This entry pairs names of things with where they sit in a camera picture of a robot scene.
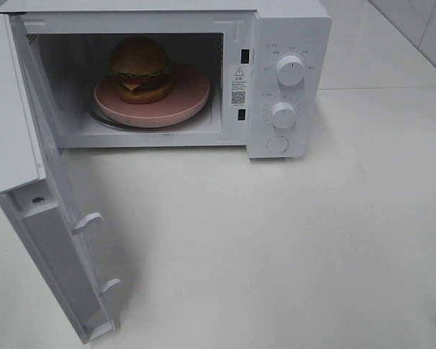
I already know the round white door-open button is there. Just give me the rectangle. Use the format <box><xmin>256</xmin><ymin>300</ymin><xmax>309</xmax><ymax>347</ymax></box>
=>
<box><xmin>267</xmin><ymin>135</ymin><xmax>288</xmax><ymax>154</ymax></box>

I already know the pink round plate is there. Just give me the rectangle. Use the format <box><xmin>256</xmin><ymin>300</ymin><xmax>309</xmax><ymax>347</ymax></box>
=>
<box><xmin>93</xmin><ymin>63</ymin><xmax>211</xmax><ymax>128</ymax></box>

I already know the burger with lettuce and cheese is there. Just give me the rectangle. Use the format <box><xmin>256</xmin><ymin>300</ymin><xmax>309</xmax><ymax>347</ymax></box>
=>
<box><xmin>108</xmin><ymin>36</ymin><xmax>175</xmax><ymax>104</ymax></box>

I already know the white microwave door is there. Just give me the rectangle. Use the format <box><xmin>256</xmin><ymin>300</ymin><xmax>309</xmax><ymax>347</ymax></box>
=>
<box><xmin>0</xmin><ymin>14</ymin><xmax>116</xmax><ymax>343</ymax></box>

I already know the white microwave oven body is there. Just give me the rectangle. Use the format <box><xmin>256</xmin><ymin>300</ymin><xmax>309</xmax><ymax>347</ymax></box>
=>
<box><xmin>0</xmin><ymin>1</ymin><xmax>331</xmax><ymax>171</ymax></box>

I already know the upper white power knob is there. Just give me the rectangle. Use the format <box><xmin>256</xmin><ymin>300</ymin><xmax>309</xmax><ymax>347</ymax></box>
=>
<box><xmin>275</xmin><ymin>52</ymin><xmax>306</xmax><ymax>87</ymax></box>

